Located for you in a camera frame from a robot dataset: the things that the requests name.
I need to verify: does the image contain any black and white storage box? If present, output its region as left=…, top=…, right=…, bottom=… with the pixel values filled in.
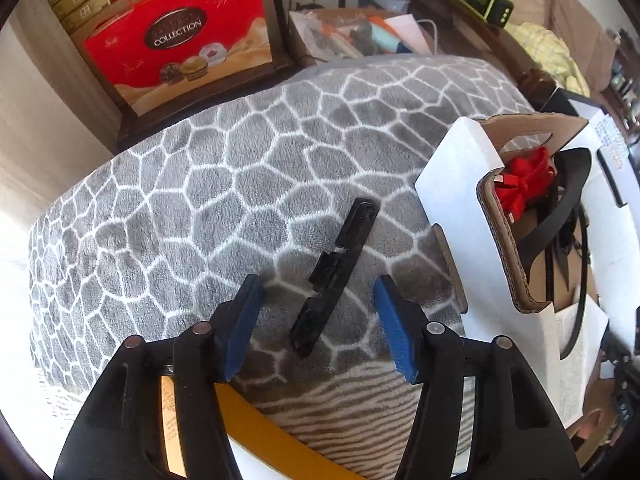
left=527, top=82, right=640, bottom=211

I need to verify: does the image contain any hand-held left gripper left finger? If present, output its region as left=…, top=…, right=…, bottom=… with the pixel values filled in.
left=52, top=274, right=265, bottom=480

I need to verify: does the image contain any handwritten paper note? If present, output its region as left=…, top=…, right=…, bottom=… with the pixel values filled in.
left=592, top=115, right=632, bottom=153

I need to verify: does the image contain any brown cardboard box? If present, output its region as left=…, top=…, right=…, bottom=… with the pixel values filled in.
left=289, top=7, right=436, bottom=68

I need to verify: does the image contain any red gift bag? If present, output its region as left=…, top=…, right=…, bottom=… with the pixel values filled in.
left=82, top=0, right=273, bottom=116

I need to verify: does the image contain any white cable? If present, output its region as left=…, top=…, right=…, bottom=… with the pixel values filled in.
left=417, top=19, right=441, bottom=56

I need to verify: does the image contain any grey patterned fleece blanket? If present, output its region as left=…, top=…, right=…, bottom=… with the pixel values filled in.
left=27, top=55, right=538, bottom=476

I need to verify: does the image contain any orange and white flat box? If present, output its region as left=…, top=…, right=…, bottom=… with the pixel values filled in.
left=160, top=370, right=401, bottom=480

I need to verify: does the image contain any black plastic part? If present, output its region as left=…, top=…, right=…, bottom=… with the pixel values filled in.
left=291, top=197, right=380, bottom=358

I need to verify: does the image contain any yellow plaid cloth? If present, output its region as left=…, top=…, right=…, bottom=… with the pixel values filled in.
left=512, top=22, right=591, bottom=96

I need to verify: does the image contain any large white cardboard box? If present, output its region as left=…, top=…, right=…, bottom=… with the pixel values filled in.
left=415, top=114, right=613, bottom=361

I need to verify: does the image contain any white envelope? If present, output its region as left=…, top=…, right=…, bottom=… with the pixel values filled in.
left=382, top=14, right=433, bottom=53

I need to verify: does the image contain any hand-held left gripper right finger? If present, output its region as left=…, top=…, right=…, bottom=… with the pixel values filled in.
left=374, top=275, right=583, bottom=480

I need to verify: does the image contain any black belt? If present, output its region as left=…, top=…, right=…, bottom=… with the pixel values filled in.
left=515, top=149, right=593, bottom=361

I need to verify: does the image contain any red strap bundle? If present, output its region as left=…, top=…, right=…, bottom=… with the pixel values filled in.
left=495, top=147, right=558, bottom=221

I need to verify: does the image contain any teal object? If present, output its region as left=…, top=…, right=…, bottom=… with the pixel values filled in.
left=372, top=27, right=413, bottom=53

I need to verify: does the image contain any brown sofa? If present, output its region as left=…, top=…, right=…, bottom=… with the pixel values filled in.
left=390, top=0, right=640, bottom=126

